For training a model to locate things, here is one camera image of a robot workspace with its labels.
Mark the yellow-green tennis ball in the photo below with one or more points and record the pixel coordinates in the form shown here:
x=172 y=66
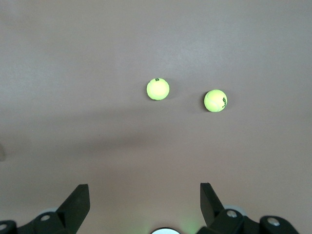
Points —
x=158 y=89
x=215 y=101

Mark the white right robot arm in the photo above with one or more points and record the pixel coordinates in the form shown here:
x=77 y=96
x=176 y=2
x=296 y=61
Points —
x=164 y=231

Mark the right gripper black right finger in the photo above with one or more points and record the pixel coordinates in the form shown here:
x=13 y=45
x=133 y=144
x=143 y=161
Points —
x=212 y=212

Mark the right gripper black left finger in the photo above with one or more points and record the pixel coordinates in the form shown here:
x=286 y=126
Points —
x=70 y=214

